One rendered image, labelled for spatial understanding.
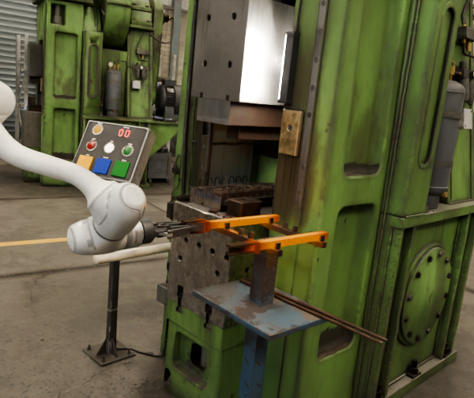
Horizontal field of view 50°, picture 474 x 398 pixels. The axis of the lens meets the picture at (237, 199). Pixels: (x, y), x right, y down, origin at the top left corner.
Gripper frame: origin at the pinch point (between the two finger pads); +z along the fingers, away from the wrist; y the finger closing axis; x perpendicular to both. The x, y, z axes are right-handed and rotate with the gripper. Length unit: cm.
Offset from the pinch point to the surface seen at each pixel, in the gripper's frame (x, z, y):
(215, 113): 35, 32, -37
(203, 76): 49, 32, -46
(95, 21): 115, 190, -512
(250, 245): 0.5, 3.0, 25.1
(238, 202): 1.8, 34.1, -18.2
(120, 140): 17, 17, -87
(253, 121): 33, 47, -29
